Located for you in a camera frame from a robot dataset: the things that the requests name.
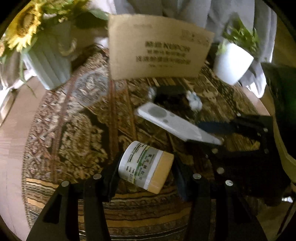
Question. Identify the white jar yellow lid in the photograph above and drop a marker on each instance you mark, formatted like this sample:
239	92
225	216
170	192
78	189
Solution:
145	166

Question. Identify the white remote control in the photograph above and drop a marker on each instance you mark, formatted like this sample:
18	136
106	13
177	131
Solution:
174	124

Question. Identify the small white blue figurine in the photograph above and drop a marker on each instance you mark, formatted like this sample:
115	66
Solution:
194	101

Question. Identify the grey ribbed vase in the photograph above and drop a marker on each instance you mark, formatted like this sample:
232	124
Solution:
45	58

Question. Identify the clear plastic wrapped item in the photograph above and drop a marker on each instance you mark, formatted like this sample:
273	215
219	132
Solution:
151	93

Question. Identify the sunflower bouquet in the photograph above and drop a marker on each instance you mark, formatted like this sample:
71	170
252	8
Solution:
37	16

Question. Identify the grey curtain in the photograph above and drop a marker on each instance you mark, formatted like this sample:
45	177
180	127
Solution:
214	16

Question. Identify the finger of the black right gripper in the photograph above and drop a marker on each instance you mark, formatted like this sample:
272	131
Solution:
219	152
254	127

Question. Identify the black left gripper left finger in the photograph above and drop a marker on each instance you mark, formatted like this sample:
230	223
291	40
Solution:
59	217

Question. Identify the cardboard box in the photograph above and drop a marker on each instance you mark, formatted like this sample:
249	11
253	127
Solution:
143	46

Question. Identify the black rectangular object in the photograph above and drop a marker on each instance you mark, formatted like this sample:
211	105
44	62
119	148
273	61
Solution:
171	97

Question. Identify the white plant pot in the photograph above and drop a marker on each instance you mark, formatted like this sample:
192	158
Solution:
231	62

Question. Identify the patterned round rug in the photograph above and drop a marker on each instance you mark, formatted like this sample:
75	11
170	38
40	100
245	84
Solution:
79	127

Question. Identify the green potted plant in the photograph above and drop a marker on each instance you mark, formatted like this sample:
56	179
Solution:
235	32

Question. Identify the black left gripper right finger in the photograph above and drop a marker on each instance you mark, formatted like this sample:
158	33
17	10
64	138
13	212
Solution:
218	210

